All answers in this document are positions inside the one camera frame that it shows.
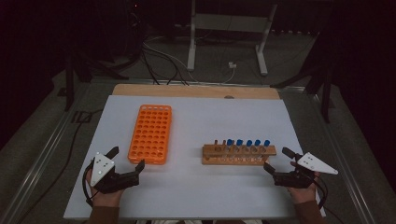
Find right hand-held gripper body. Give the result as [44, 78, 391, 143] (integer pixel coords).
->
[273, 151, 339, 189]

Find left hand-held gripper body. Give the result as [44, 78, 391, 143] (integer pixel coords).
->
[89, 151, 140, 194]

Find orange plastic test tube rack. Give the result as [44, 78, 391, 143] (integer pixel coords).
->
[127, 104, 173, 165]

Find wooden test tube rack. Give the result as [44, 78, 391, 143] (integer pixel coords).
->
[201, 139, 277, 166]

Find person's left hand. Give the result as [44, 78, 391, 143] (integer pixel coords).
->
[85, 169, 125, 208]

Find person's right hand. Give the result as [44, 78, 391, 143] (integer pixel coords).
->
[287, 172, 321, 205]

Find black tripod stand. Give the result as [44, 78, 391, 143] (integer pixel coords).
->
[270, 31, 336, 124]
[64, 52, 130, 112]

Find dark equipment stand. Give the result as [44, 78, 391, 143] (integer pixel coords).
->
[122, 0, 148, 63]

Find grey metal stand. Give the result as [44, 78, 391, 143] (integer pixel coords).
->
[186, 0, 278, 77]

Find left hand-held gripper black cable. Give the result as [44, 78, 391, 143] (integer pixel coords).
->
[81, 161, 95, 208]

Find hand-held gripper black cable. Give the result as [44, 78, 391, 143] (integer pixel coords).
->
[81, 161, 95, 208]
[312, 178, 330, 209]

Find right hand-held gripper black cable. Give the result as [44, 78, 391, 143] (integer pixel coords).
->
[312, 178, 330, 209]

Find metal frame rail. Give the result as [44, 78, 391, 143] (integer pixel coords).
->
[0, 83, 92, 224]
[90, 77, 307, 93]
[311, 92, 376, 224]

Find thin black floor cable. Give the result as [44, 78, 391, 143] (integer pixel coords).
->
[18, 108, 104, 224]

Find black floor cables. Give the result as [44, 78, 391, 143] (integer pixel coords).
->
[140, 46, 190, 86]

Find white floor cable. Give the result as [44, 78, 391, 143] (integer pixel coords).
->
[143, 41, 236, 85]

